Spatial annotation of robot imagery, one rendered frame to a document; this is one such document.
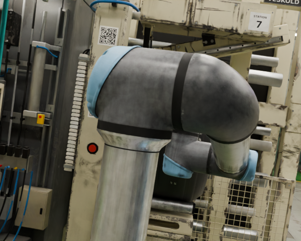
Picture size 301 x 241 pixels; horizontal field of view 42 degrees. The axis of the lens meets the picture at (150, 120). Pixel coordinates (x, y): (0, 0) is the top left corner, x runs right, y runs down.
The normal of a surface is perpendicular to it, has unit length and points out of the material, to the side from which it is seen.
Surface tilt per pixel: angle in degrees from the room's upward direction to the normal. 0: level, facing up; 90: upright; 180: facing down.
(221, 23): 90
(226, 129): 135
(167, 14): 90
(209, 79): 69
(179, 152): 83
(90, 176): 90
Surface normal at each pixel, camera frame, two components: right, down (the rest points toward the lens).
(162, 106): -0.31, 0.40
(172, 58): -0.09, -0.70
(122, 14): -0.07, 0.04
